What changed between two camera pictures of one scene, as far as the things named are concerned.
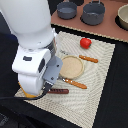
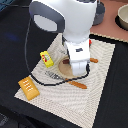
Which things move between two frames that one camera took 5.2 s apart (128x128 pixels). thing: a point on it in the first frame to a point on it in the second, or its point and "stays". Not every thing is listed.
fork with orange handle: [81, 85] stays
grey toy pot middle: [93, 13] stays
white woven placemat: [86, 64] stays
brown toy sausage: [58, 91] to [65, 61]
